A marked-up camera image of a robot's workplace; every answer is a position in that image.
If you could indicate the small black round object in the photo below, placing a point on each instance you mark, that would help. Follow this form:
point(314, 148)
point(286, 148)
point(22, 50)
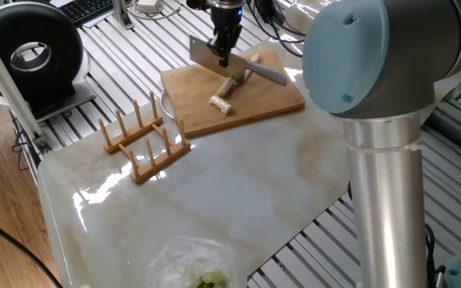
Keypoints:
point(196, 4)

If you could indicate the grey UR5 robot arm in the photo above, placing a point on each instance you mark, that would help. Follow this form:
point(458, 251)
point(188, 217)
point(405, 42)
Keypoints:
point(386, 200)

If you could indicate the wooden peg rack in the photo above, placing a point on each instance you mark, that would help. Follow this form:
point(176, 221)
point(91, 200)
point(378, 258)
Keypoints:
point(150, 168)

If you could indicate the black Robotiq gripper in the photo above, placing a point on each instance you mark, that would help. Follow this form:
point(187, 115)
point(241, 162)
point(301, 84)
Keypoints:
point(226, 18)

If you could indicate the black computer keyboard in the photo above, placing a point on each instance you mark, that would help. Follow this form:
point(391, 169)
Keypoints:
point(86, 9)

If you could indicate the black round blower fan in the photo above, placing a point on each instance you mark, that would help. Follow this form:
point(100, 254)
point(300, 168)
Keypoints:
point(58, 44)

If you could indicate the aluminium frame beam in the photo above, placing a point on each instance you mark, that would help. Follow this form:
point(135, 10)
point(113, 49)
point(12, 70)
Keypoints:
point(6, 88)

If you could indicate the marble pattern table sheet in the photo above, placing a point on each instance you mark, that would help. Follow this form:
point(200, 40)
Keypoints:
point(234, 200)

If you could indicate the wooden cutting board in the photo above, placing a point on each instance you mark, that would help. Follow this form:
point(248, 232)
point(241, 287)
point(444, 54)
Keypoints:
point(266, 96)

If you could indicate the white power adapter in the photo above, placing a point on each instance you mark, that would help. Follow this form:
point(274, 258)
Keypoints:
point(148, 5)

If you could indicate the short aluminium post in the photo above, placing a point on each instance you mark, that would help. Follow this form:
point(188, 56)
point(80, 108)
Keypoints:
point(121, 14)

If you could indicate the steel cleaver knife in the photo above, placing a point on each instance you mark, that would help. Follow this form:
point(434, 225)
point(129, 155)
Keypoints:
point(206, 56)

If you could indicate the white scallion stalk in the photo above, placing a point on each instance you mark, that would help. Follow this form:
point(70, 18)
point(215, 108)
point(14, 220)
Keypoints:
point(252, 60)

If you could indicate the green vegetable scraps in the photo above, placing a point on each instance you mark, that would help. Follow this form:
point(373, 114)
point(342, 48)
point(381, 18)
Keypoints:
point(210, 280)

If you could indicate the clear plastic bag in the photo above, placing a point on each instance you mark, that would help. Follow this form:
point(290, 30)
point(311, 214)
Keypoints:
point(182, 256)

